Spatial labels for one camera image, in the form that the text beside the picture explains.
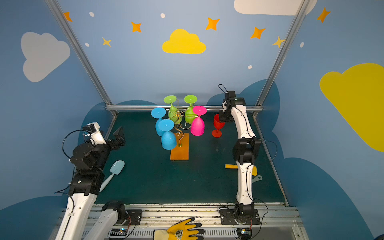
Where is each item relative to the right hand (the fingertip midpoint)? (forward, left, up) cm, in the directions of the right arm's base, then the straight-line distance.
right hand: (225, 118), depth 96 cm
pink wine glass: (-13, +18, +6) cm, 23 cm away
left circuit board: (-63, +55, -19) cm, 86 cm away
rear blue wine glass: (-15, +38, +17) cm, 44 cm away
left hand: (-27, +57, +19) cm, 66 cm away
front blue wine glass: (-25, +32, +9) cm, 42 cm away
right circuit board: (-60, -8, -20) cm, 64 cm away
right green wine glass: (-5, +23, +7) cm, 24 cm away
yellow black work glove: (-61, +23, -13) cm, 67 cm away
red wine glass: (-1, +4, -7) cm, 8 cm away
